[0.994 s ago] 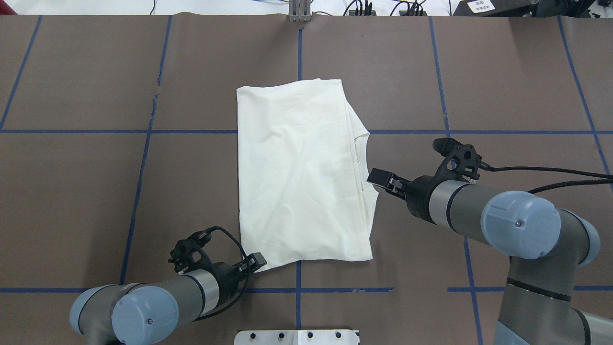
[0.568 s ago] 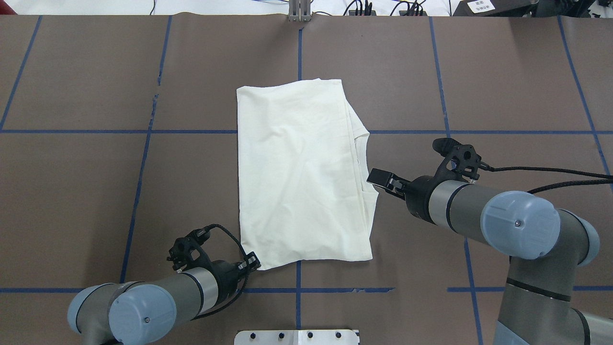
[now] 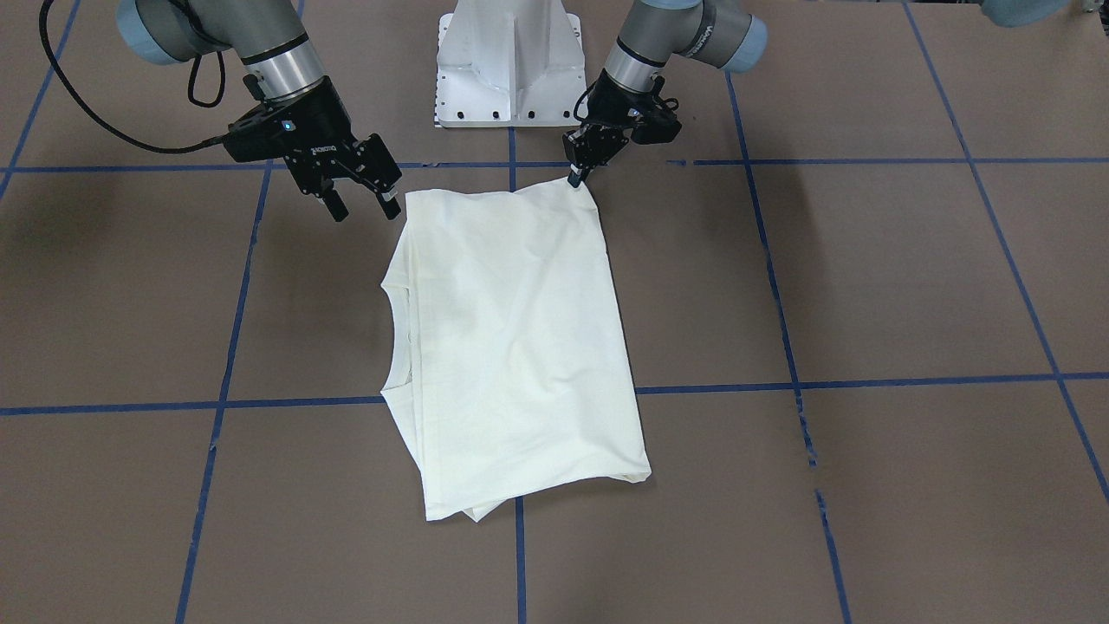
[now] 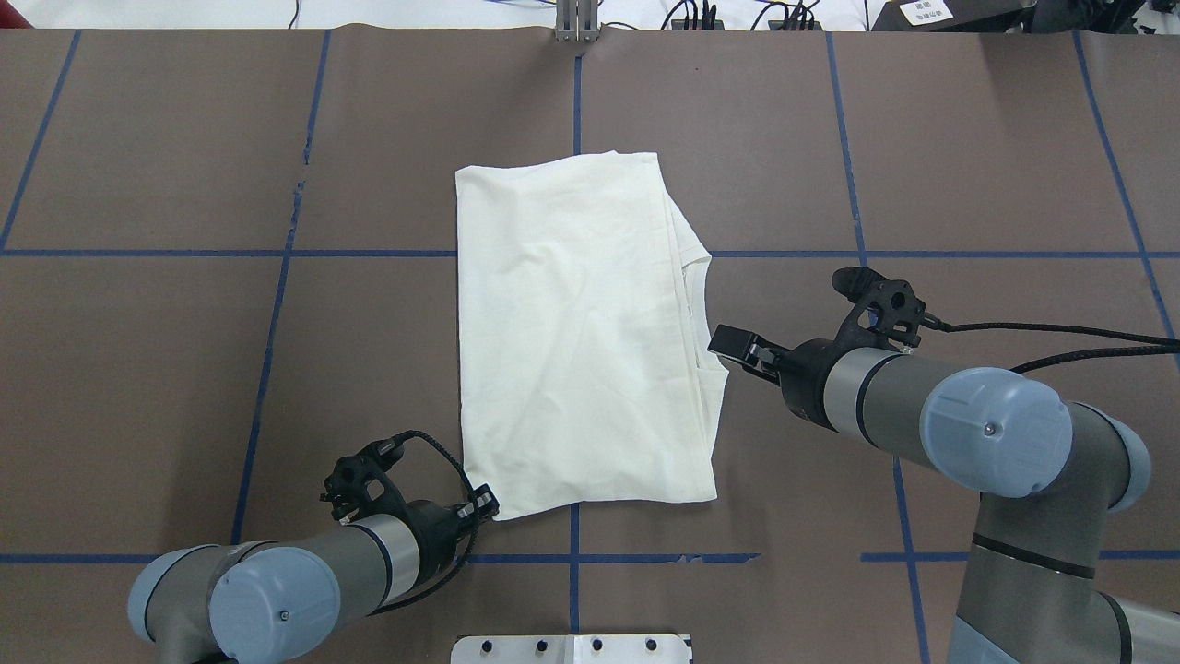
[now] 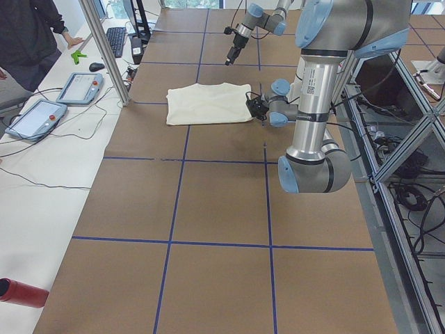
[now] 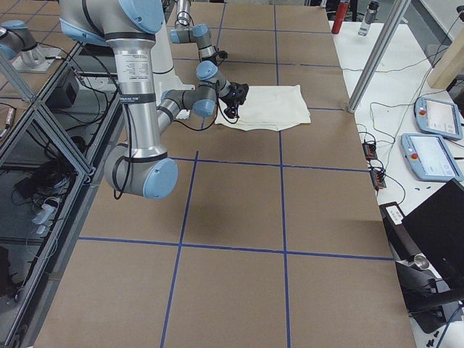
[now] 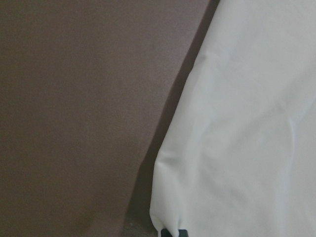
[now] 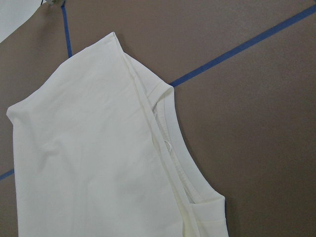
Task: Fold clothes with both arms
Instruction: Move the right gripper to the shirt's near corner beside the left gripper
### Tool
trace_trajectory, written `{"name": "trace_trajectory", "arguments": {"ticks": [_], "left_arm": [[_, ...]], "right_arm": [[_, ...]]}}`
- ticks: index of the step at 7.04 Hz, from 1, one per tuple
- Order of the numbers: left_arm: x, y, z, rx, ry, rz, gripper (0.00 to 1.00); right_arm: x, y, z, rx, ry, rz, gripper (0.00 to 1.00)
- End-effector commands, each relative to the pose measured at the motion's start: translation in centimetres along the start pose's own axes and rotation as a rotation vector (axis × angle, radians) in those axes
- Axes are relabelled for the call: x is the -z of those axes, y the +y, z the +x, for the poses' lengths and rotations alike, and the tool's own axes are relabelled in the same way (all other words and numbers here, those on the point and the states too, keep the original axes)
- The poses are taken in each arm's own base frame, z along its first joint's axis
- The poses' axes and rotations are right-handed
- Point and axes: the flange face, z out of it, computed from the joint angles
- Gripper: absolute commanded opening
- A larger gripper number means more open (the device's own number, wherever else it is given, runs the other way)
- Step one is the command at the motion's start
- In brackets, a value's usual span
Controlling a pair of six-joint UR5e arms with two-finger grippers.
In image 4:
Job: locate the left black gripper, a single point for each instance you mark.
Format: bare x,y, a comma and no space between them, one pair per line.
430,528

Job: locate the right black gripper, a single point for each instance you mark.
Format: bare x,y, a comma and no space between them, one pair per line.
804,372

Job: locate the cream long-sleeve cat shirt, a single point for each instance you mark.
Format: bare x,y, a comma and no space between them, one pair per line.
585,374

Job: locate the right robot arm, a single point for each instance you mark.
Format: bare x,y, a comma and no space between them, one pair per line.
1048,474

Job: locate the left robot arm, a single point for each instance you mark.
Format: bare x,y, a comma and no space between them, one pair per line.
271,601

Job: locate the grey usb hub orange ports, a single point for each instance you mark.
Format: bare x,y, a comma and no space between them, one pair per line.
786,16

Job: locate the black box with label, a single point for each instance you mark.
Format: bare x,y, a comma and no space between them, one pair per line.
953,16

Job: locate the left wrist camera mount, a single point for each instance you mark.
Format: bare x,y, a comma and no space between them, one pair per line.
359,485

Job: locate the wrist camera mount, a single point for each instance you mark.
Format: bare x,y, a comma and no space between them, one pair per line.
886,314
359,485

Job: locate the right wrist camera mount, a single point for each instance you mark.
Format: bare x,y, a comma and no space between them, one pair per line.
886,314

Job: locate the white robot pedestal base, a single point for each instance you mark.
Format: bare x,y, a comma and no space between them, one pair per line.
646,647

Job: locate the aluminium frame post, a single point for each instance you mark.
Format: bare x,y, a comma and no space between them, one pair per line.
577,21

